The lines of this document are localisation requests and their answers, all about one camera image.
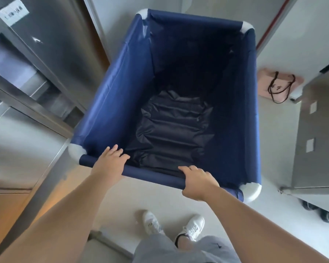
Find white right sneaker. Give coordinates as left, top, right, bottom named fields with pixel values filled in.
left=175, top=215, right=205, bottom=243

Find white left sneaker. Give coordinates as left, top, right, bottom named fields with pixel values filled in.
left=142, top=210, right=166, bottom=236

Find pink tote bag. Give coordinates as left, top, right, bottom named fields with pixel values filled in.
left=257, top=67, right=305, bottom=104

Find person's left forearm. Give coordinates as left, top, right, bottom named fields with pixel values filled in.
left=0, top=172, right=122, bottom=263

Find black crinkled cloth liner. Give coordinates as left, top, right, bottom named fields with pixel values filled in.
left=125, top=90, right=214, bottom=177

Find white sneaker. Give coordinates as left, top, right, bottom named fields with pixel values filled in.
left=175, top=215, right=205, bottom=243
left=142, top=210, right=166, bottom=236

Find person's left hand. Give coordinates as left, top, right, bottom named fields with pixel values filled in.
left=91, top=144, right=131, bottom=186

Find stainless steel cabinet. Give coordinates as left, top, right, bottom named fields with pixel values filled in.
left=0, top=0, right=111, bottom=263

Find person's right forearm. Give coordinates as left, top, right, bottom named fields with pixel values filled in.
left=200, top=186, right=329, bottom=263

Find blue fabric laundry cart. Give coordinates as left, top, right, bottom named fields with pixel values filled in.
left=68, top=8, right=262, bottom=203

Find grey shorts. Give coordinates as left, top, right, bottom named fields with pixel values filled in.
left=132, top=233, right=241, bottom=263

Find white paper label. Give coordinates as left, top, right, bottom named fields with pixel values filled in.
left=0, top=0, right=27, bottom=26

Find person's right hand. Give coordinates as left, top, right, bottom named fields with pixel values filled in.
left=178, top=165, right=220, bottom=202

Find stainless steel trolley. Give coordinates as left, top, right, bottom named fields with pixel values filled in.
left=280, top=60, right=329, bottom=217

